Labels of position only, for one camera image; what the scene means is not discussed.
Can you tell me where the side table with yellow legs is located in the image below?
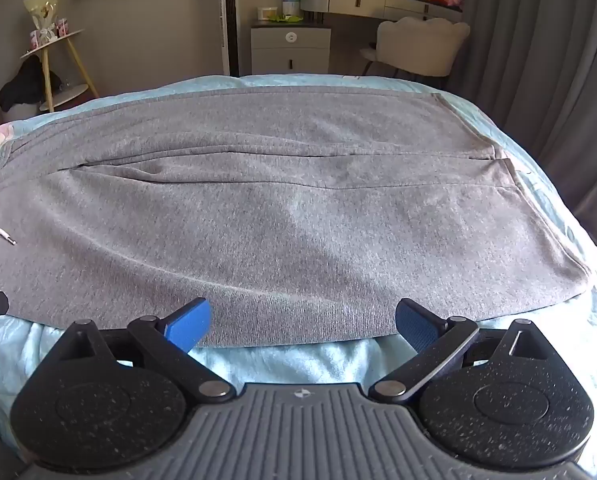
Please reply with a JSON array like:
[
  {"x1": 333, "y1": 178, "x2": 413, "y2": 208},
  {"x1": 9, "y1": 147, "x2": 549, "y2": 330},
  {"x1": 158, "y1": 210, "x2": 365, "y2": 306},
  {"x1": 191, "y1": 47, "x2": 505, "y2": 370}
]
[{"x1": 20, "y1": 29, "x2": 100, "y2": 112}]

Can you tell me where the grey sweater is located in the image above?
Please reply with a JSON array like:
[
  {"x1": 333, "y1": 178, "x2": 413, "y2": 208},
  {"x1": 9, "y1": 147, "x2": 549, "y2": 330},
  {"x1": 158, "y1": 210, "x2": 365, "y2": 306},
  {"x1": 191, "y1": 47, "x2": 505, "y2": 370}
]
[{"x1": 0, "y1": 85, "x2": 594, "y2": 348}]

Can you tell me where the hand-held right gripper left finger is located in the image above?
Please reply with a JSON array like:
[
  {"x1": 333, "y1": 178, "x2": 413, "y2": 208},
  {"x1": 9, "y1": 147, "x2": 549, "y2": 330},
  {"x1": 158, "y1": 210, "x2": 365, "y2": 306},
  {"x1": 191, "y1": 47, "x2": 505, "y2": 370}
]
[{"x1": 61, "y1": 297, "x2": 236, "y2": 403}]

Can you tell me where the wrapped flower bouquet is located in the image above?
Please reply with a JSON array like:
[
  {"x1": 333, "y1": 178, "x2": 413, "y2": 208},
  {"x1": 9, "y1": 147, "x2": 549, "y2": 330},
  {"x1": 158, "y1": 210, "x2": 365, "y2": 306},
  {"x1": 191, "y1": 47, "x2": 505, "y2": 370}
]
[{"x1": 23, "y1": 0, "x2": 62, "y2": 48}]

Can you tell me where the grey curtain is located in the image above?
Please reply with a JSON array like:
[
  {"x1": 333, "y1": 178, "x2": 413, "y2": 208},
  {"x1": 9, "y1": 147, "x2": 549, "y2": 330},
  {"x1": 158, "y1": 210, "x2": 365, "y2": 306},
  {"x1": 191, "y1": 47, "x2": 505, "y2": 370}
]
[{"x1": 441, "y1": 0, "x2": 597, "y2": 273}]

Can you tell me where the black cloth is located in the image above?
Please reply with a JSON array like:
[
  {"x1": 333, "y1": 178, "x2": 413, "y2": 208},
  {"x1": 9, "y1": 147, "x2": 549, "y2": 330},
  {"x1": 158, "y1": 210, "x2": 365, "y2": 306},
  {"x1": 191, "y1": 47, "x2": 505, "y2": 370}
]
[{"x1": 0, "y1": 55, "x2": 62, "y2": 112}]

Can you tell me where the grey white dressing table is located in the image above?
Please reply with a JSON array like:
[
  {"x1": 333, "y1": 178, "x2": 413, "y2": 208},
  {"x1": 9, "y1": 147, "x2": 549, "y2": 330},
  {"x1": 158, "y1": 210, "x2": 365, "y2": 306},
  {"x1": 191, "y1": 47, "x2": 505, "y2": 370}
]
[{"x1": 300, "y1": 0, "x2": 464, "y2": 25}]

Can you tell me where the white tower fan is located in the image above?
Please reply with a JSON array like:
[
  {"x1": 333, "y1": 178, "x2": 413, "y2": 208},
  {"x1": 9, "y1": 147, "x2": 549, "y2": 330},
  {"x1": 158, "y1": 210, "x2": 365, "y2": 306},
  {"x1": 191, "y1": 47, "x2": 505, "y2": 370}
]
[{"x1": 217, "y1": 0, "x2": 237, "y2": 77}]

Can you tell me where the light blue printed blanket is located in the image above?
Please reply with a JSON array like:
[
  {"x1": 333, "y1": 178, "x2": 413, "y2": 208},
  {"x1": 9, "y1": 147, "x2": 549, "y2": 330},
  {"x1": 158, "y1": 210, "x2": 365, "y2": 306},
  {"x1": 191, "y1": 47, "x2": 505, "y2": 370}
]
[{"x1": 0, "y1": 74, "x2": 597, "y2": 461}]

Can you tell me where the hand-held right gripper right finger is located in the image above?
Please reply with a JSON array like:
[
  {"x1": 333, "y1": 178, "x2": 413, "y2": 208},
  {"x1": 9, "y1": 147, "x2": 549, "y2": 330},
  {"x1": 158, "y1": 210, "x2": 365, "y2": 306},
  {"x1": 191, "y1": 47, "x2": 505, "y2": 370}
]
[{"x1": 368, "y1": 297, "x2": 549, "y2": 403}]

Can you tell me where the white grey nightstand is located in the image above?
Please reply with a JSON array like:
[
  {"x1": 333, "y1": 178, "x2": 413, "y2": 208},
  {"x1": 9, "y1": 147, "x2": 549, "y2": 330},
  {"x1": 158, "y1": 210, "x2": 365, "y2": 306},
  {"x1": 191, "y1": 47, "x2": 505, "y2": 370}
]
[{"x1": 251, "y1": 24, "x2": 332, "y2": 77}]

